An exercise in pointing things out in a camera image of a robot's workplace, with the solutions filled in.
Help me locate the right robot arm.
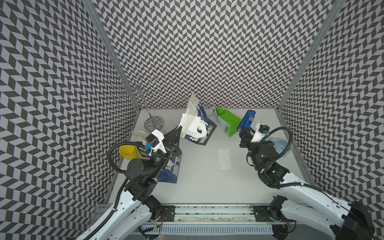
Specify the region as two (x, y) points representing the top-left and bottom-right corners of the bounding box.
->
(239, 124), (375, 240)

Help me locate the yellow plastic cup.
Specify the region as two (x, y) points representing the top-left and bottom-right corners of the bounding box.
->
(119, 145), (141, 161)

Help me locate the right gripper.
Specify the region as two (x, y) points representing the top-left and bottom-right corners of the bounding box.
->
(238, 125), (265, 169)

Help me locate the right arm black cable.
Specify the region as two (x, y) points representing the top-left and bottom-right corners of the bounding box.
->
(246, 126), (325, 193)

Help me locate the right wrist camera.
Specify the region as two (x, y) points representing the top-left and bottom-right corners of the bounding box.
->
(251, 123), (270, 143)

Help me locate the light blue mug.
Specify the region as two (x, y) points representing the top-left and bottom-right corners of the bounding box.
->
(270, 138), (289, 155)

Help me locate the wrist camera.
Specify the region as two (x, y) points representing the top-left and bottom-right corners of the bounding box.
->
(145, 130), (167, 154)
(251, 123), (270, 143)

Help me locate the cream receipt pile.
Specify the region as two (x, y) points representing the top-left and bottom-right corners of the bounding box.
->
(218, 149), (232, 170)

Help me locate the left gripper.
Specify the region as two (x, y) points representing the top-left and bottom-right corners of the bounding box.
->
(148, 124), (181, 178)

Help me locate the metal wire mug tree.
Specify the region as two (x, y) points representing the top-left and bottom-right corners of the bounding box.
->
(118, 77), (165, 132)

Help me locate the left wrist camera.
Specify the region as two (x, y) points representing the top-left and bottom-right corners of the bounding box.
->
(145, 130), (167, 154)

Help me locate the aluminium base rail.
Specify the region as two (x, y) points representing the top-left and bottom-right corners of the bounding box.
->
(113, 203), (346, 240)

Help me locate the blue black stapler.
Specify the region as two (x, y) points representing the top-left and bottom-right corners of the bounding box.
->
(237, 110), (256, 133)

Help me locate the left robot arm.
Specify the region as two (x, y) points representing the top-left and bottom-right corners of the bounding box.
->
(78, 126), (182, 240)

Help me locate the green white bag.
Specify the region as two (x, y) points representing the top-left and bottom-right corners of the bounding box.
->
(212, 105), (241, 137)

